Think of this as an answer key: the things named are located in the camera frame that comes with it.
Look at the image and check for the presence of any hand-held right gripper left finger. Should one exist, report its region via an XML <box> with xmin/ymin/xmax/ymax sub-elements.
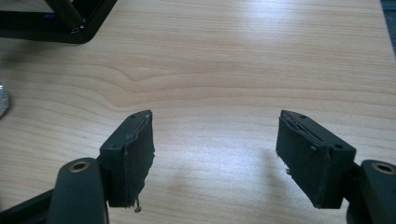
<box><xmin>98</xmin><ymin>109</ymin><xmax>156</xmax><ymax>214</ymax></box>

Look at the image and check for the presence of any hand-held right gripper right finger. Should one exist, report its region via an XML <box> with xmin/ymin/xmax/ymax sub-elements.
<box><xmin>275</xmin><ymin>109</ymin><xmax>358</xmax><ymax>210</ymax></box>

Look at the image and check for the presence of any crumpled silver foil piece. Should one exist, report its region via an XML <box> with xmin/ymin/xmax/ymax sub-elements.
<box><xmin>0</xmin><ymin>81</ymin><xmax>12</xmax><ymax>119</ymax></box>

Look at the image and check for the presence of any black metal frame stand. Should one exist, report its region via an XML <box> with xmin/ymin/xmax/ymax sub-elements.
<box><xmin>0</xmin><ymin>0</ymin><xmax>119</xmax><ymax>45</ymax></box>

